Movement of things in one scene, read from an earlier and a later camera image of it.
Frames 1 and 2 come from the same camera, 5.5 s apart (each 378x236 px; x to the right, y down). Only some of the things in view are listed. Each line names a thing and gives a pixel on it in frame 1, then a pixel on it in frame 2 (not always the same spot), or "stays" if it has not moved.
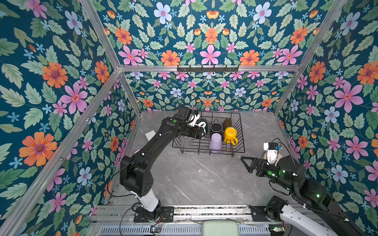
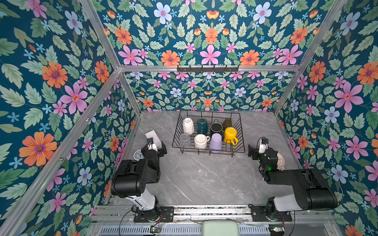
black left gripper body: (190, 131) -> (159, 153)
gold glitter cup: (227, 123) stays
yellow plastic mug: (230, 135) stays
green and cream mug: (204, 120) stays
